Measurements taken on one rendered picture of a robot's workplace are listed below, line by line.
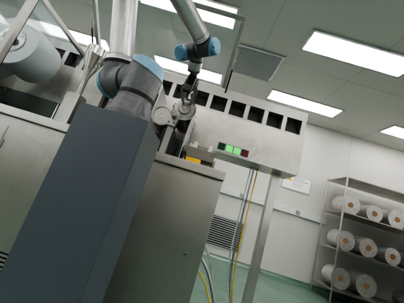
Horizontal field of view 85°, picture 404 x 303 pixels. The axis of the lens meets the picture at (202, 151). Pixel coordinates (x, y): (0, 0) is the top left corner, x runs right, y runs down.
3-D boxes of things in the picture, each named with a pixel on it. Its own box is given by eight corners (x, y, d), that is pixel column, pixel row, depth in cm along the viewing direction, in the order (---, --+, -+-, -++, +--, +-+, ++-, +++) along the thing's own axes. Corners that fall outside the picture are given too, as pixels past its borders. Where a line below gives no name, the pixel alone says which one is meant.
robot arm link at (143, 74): (134, 85, 65) (150, 47, 68) (108, 87, 72) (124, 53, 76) (161, 106, 74) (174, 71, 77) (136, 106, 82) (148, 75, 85)
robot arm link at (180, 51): (189, 41, 99) (202, 40, 107) (171, 45, 106) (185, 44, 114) (192, 60, 102) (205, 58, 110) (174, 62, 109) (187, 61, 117)
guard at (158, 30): (93, -23, 151) (94, -23, 151) (100, 52, 183) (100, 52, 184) (241, 20, 148) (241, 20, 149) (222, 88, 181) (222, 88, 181)
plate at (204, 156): (186, 155, 126) (189, 145, 127) (187, 166, 165) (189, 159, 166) (212, 163, 126) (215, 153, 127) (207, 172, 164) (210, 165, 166)
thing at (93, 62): (41, 125, 134) (80, 47, 147) (55, 132, 147) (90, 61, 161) (64, 132, 134) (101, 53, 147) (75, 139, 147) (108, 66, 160)
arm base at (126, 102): (142, 122, 63) (154, 91, 65) (92, 107, 64) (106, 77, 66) (153, 137, 78) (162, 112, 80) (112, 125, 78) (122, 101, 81)
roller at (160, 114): (149, 120, 133) (156, 103, 136) (156, 133, 158) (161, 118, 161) (168, 125, 133) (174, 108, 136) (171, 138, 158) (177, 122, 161)
